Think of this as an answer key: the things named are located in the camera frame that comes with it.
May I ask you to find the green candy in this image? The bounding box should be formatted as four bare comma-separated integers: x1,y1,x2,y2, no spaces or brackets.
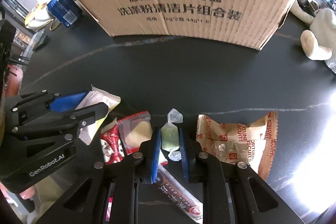
161,108,183,161

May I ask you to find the white snack packet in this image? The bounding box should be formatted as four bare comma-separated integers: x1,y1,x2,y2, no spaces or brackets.
75,85,121,145

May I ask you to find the red heart snack packet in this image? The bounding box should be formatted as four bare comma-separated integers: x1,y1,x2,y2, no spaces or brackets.
100,118,125,165

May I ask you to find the clear red-edged snack packet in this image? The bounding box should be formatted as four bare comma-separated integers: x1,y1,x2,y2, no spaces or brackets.
117,111,153,155

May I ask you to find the long rice cracker packet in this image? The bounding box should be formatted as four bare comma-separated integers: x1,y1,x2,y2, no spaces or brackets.
155,165,203,223

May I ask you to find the brown fortune biscuit packet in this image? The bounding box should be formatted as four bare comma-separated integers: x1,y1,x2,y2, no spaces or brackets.
196,111,278,180

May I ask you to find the white shell snack tray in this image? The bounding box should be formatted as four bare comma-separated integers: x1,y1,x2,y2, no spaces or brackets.
25,2,60,31

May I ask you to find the blue soda can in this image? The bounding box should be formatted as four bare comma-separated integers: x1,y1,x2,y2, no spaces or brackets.
47,0,83,27

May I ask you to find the white plush toy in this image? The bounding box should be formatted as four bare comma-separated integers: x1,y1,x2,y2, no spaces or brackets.
290,0,335,67

